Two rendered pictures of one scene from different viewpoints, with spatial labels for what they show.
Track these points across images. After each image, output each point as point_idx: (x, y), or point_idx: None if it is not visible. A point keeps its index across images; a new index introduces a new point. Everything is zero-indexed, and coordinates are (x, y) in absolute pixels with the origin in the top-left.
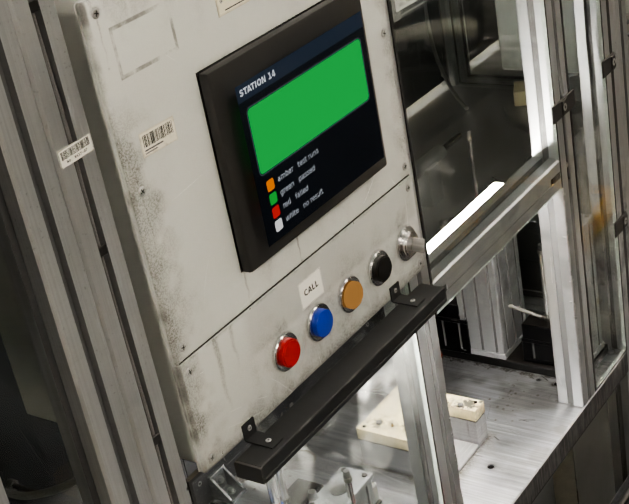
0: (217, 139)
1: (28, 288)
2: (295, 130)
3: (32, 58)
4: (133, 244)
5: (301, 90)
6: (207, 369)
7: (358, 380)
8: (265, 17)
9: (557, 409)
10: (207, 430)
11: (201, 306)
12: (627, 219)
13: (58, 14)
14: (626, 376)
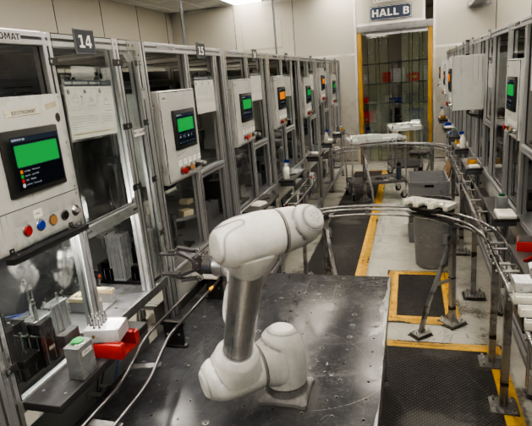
0: (2, 154)
1: None
2: (31, 158)
3: None
4: None
5: (34, 147)
6: None
7: (53, 243)
8: (22, 124)
9: (141, 292)
10: None
11: None
12: (165, 231)
13: None
14: (167, 286)
